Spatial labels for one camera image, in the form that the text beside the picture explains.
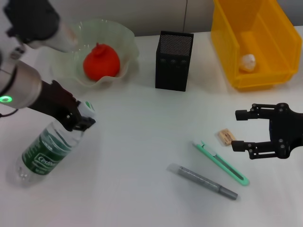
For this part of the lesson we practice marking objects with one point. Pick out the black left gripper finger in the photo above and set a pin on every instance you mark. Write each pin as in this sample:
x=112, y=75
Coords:
x=80, y=123

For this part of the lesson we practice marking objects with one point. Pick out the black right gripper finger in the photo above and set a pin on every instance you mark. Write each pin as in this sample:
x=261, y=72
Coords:
x=255, y=112
x=260, y=149

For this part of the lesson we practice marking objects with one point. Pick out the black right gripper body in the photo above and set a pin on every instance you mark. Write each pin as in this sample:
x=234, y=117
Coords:
x=288, y=130

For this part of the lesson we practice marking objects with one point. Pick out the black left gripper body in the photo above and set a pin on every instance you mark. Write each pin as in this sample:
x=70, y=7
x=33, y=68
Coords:
x=54, y=101

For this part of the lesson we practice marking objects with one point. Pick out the small beige eraser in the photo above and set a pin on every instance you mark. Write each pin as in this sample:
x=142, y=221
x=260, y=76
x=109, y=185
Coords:
x=225, y=136

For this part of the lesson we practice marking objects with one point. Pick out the mint green utility knife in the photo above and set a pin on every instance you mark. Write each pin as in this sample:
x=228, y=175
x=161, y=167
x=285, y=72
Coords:
x=222, y=163

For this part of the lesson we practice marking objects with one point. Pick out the white paper ball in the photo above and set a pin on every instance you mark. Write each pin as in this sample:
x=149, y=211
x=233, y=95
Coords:
x=247, y=62

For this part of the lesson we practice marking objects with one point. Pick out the clear green-label water bottle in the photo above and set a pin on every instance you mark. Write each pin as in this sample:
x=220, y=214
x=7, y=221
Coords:
x=40, y=153

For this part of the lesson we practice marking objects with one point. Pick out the silver glitter marker pen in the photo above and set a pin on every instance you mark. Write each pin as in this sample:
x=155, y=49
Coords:
x=201, y=179

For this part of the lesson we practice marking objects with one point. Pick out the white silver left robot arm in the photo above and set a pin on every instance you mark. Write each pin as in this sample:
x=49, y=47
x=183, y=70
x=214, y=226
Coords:
x=21, y=80

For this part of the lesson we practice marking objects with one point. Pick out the translucent wavy fruit plate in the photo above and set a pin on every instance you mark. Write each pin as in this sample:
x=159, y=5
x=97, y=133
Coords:
x=113, y=40

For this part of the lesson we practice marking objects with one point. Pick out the black mesh pen holder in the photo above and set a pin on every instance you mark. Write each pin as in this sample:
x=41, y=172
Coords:
x=172, y=71

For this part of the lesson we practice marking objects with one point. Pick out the yellow plastic storage bin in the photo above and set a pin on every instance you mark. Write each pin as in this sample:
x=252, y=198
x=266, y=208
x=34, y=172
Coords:
x=272, y=35

